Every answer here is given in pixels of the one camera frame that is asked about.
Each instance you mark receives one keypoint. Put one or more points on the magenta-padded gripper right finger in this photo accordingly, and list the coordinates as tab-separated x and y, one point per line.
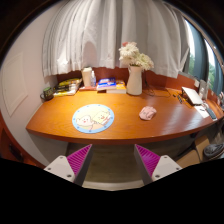
159	166

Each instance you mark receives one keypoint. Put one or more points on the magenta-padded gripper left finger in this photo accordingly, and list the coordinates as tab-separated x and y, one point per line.
63	165

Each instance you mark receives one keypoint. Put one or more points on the pink computer mouse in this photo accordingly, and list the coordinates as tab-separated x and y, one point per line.
147	113

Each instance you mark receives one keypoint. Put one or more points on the round cartoon-print mouse pad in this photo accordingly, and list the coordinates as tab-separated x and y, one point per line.
93	118

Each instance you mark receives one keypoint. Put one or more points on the reddish wooden cabinet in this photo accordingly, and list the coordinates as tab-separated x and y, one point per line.
11	146

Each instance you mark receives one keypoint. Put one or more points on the dark waste bin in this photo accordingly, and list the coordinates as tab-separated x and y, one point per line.
214	150

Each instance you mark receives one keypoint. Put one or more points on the white paper sheet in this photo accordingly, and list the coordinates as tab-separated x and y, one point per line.
201	111

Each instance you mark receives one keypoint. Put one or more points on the green and black mug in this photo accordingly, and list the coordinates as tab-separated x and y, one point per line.
48	93

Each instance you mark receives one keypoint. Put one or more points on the dark phone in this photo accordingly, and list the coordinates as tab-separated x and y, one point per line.
211	113

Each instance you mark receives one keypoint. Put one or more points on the silver laptop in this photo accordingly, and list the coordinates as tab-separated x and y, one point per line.
192	95

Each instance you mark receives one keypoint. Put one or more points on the yellow and black book stack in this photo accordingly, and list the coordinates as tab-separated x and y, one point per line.
67	87

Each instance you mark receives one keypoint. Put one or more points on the red-brown book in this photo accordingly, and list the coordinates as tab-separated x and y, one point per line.
87	88

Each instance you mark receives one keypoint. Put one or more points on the white ceramic vase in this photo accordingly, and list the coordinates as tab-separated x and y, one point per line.
134	81

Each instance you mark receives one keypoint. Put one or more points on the white upright device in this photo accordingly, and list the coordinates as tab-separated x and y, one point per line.
203	89

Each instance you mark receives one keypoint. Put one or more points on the clear sanitizer spray bottle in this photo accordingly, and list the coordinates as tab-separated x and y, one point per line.
93	80

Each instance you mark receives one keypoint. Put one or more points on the cream lidded tumbler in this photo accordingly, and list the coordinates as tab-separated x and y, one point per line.
86	77

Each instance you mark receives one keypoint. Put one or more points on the blue book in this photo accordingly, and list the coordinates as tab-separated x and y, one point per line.
106	83

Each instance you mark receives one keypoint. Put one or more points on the white flower bouquet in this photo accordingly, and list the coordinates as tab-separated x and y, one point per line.
135	55

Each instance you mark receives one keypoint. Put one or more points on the window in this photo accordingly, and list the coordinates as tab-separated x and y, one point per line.
203	60

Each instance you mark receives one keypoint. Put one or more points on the white sheer curtain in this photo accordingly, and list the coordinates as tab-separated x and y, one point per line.
110	33

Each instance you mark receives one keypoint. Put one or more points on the white wall panel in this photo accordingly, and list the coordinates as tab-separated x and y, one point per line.
14	85

